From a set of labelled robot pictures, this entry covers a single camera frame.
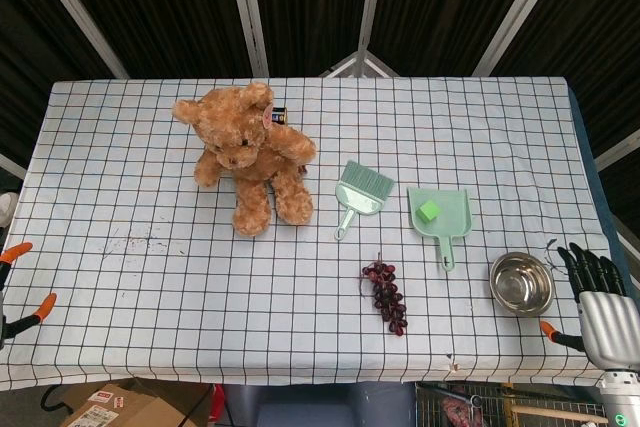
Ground right robot hand orange thumb tip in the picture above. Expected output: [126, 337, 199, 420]
[539, 242, 640, 374]

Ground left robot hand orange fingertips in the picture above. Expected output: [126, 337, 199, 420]
[0, 241, 57, 351]

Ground brown teddy bear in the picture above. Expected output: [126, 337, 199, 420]
[172, 80, 319, 238]

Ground white shoe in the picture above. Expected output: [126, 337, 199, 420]
[0, 191, 21, 228]

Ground stainless steel bowl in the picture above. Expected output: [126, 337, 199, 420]
[489, 251, 556, 317]

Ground wooden stick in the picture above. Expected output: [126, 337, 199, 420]
[509, 404, 609, 424]

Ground blue table side panel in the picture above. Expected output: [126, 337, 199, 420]
[567, 86, 640, 298]

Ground white checked tablecloth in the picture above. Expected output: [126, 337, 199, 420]
[0, 77, 626, 393]

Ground cardboard box with labels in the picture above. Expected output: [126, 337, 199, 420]
[58, 379, 211, 427]

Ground green dustpan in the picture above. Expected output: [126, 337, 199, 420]
[406, 187, 472, 273]

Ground green cube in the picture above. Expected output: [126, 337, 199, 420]
[418, 200, 442, 223]

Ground dark red grape bunch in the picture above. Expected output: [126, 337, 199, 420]
[358, 252, 409, 337]

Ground green hand brush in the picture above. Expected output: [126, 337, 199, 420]
[333, 160, 395, 241]

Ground grey blue chair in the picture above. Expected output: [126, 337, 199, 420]
[223, 380, 417, 427]

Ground white partition foot stand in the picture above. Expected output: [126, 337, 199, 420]
[319, 49, 397, 79]

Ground thin black wire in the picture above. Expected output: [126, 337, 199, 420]
[542, 237, 574, 278]

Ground metal wire basket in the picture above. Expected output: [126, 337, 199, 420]
[414, 380, 609, 427]

